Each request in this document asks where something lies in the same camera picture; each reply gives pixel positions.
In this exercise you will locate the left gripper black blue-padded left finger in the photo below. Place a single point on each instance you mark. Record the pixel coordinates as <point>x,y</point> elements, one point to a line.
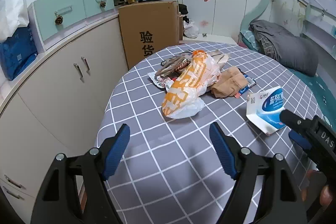
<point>73,190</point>

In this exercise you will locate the orange white plastic bag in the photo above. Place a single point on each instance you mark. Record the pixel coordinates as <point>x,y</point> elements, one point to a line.
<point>183,99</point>

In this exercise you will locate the tan stockings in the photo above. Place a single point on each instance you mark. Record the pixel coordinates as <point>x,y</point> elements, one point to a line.
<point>231,81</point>

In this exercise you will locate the blue tissue pack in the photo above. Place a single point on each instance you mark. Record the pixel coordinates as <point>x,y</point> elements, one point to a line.
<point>18,52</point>

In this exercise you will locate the brown patterned wrapper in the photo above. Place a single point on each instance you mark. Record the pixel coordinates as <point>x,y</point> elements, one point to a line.
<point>175,64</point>

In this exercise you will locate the grey checkered tablecloth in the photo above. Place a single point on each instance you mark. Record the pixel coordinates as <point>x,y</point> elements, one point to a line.
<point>170,172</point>

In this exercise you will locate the person's right hand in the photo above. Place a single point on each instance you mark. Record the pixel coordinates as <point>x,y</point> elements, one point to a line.
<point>317,191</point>

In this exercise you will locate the grey folded quilt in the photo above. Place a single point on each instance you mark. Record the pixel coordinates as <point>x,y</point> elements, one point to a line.
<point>291,51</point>

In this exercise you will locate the white cabinet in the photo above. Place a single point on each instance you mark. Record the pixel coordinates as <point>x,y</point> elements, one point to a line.
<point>56,105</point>

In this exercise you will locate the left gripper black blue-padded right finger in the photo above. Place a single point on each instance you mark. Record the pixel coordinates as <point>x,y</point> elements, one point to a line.
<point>280,199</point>

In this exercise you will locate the crumpled printed wrapper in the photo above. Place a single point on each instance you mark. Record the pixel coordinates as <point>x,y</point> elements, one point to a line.
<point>164,80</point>

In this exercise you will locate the brown cardboard box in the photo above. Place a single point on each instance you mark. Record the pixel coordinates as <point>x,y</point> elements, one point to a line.
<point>147,28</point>

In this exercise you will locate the mint green drawer unit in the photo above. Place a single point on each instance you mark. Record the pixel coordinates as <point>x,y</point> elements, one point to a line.
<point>53,20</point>

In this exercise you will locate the blue white medicine box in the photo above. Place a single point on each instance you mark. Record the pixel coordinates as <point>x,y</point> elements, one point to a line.
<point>263,110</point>

